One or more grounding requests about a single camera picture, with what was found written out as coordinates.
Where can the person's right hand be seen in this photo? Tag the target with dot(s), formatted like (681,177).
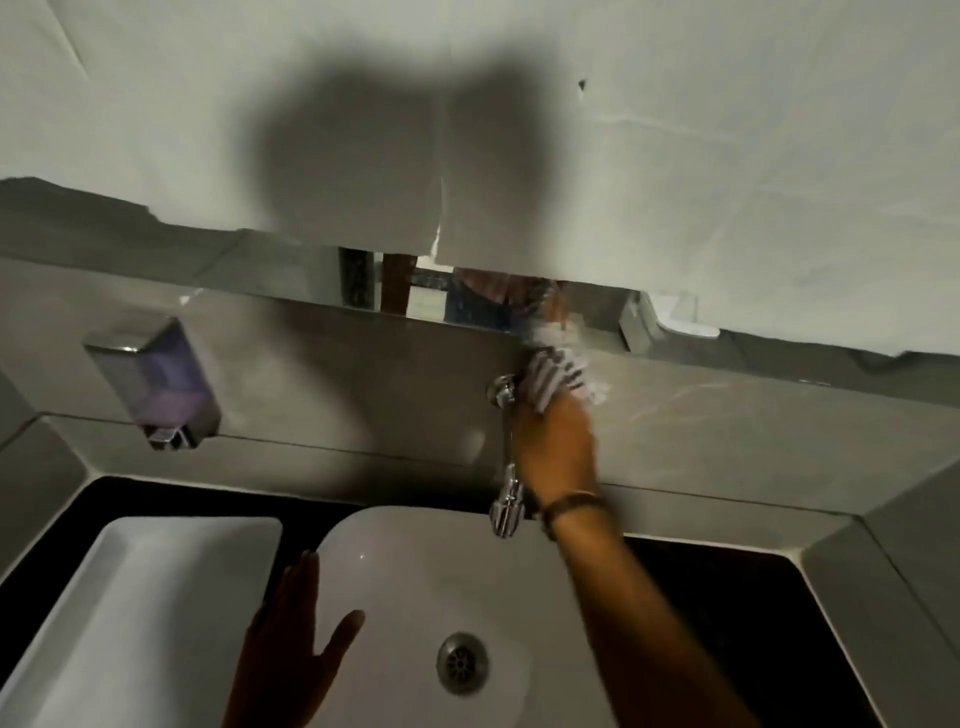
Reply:
(559,450)

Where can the person's left hand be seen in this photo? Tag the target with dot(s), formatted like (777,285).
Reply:
(281,660)

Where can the person's left thumb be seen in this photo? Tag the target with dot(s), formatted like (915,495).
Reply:
(341,636)

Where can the striped white cleaning cloth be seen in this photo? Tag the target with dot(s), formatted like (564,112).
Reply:
(559,367)

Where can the person's right forearm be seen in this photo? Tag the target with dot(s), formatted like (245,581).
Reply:
(637,622)

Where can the white oval sink basin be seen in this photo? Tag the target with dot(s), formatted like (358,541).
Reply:
(420,577)

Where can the round metal sink drain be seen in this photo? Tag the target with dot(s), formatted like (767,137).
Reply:
(462,664)

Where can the white rectangular sink basin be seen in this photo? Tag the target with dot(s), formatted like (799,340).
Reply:
(135,600)

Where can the white paper sheet covering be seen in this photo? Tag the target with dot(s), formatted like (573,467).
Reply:
(675,150)

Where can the chrome wall faucet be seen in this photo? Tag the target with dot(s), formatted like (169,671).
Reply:
(508,495)

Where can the chrome wall soap dispenser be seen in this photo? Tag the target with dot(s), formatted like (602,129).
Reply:
(169,375)

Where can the wall mirror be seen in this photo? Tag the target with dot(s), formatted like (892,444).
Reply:
(315,274)

